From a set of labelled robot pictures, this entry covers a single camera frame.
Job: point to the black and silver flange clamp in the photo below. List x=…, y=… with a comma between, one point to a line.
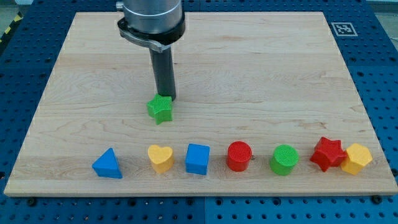
x=157, y=42

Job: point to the red cylinder block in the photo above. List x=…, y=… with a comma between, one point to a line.
x=238, y=156

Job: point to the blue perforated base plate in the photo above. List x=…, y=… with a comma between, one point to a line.
x=29, y=57

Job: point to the red star block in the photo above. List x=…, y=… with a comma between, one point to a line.
x=328, y=153

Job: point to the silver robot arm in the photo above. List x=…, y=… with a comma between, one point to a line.
x=155, y=25

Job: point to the yellow heart block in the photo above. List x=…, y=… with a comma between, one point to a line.
x=161, y=158

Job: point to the wooden board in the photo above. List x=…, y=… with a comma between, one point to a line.
x=264, y=78

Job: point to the blue triangle block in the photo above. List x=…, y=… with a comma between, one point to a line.
x=107, y=165

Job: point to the blue cube block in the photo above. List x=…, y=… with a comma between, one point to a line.
x=197, y=158

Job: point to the yellow hexagon block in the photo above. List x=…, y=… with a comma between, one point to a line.
x=358, y=157

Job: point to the green cylinder block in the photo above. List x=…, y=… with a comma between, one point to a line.
x=284, y=159

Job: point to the green star block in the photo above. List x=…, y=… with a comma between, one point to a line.
x=160, y=108

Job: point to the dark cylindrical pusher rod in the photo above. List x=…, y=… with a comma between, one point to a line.
x=162, y=66

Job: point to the white fiducial marker tag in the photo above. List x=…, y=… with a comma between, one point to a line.
x=344, y=29

